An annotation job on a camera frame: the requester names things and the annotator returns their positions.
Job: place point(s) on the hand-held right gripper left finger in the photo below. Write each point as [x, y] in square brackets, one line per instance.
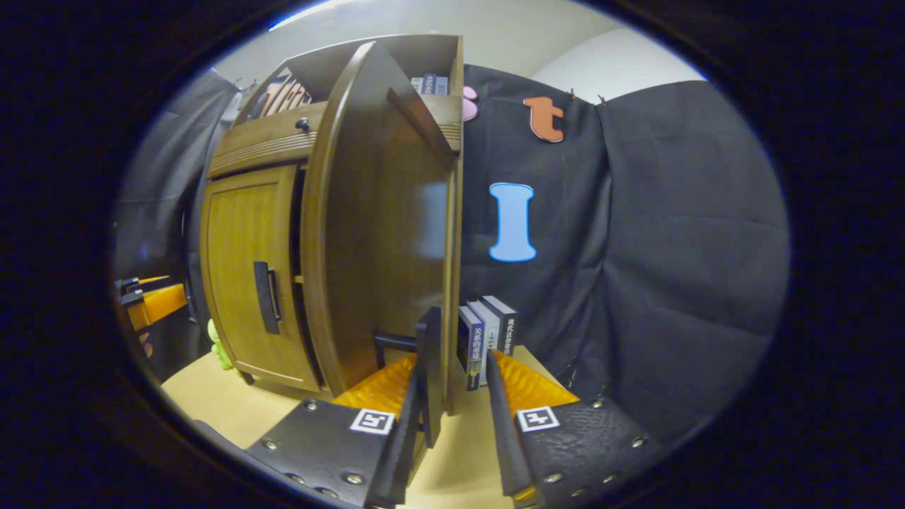
[399, 452]

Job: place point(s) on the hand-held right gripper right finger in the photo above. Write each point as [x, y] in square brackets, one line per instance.
[505, 438]

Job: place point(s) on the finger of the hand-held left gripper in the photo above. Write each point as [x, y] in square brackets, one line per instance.
[162, 305]
[145, 283]

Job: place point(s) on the wooden shoe cabinet door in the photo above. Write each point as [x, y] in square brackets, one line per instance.
[233, 261]
[382, 233]

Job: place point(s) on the wooden double-door shoe cabinet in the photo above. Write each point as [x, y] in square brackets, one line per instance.
[424, 53]

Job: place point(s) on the wooden cabinet drawer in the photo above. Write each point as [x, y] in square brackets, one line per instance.
[261, 141]

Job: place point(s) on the green frog toy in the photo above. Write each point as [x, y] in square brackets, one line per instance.
[219, 346]

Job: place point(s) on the dark blue book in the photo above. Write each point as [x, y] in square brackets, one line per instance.
[472, 346]

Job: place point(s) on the black round drawer knob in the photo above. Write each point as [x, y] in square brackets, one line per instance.
[302, 125]

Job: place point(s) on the brown wooden slat rack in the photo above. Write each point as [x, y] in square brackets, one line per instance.
[283, 99]

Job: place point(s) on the black backdrop cloth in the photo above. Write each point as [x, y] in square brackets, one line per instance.
[672, 247]

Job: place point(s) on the small white book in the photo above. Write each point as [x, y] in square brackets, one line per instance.
[418, 85]

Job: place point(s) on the small blue book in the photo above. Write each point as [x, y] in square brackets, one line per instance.
[429, 83]

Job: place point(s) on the small grey book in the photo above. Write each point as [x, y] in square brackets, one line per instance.
[442, 85]

